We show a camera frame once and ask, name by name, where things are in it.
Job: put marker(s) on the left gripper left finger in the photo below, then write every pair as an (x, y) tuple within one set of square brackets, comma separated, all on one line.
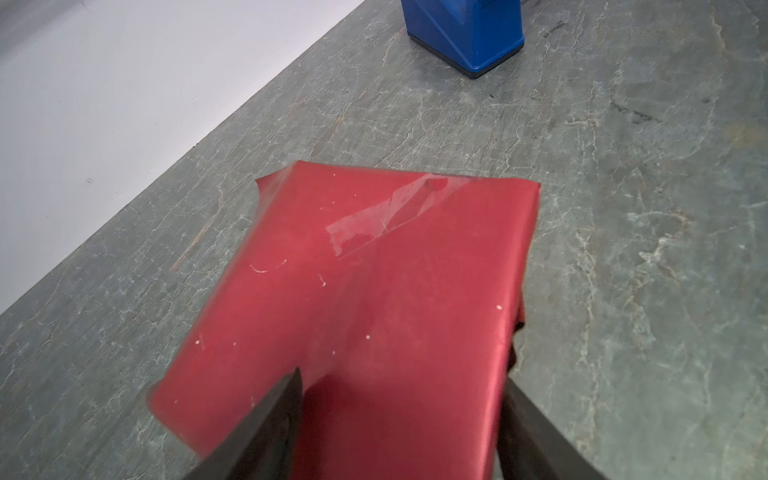
[(263, 444)]

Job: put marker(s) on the blue tape dispenser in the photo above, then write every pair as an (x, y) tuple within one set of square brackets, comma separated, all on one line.
[(473, 36)]

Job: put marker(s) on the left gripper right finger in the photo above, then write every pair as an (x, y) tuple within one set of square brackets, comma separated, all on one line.
[(529, 446)]

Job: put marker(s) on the dark red wrapping paper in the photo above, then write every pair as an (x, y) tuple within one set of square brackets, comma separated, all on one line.
[(403, 345)]

